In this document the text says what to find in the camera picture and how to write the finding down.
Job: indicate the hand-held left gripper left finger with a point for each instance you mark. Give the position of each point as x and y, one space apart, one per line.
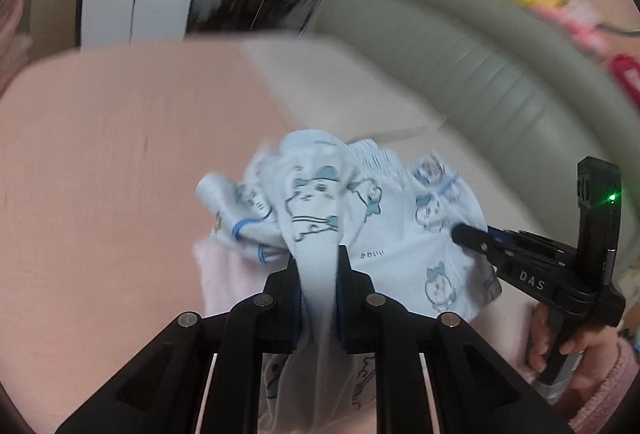
282 314

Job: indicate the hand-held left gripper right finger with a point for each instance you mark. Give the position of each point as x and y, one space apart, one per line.
350 314

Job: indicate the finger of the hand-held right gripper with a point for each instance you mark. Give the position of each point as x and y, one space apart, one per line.
472 241
502 235

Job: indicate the light blue printed garment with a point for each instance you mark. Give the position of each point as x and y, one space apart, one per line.
320 194

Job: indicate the person's right forearm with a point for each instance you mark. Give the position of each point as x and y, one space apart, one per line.
610 389

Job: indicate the person's right hand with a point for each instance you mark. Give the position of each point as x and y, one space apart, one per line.
537 344

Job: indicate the pale pink folded garment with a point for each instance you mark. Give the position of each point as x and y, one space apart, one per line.
225 279

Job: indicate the red plush toy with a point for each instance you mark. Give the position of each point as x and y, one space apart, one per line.
627 74

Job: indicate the grey-green padded headboard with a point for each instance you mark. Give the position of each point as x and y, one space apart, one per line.
450 29

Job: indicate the bed with pink sheet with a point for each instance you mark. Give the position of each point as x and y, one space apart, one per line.
100 139

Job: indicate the pink cartoon pillow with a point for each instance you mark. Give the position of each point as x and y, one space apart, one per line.
12 29

